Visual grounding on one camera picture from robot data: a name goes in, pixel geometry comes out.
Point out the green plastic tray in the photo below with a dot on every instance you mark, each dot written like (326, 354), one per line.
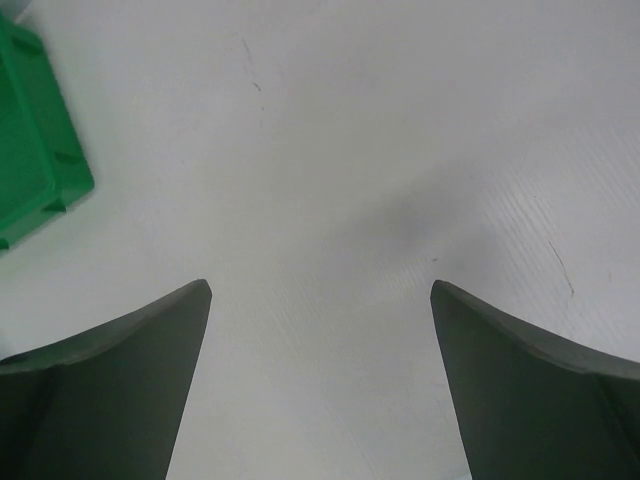
(44, 170)

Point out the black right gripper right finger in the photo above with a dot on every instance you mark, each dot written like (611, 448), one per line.
(531, 404)

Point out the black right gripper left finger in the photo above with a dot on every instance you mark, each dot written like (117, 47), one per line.
(106, 403)

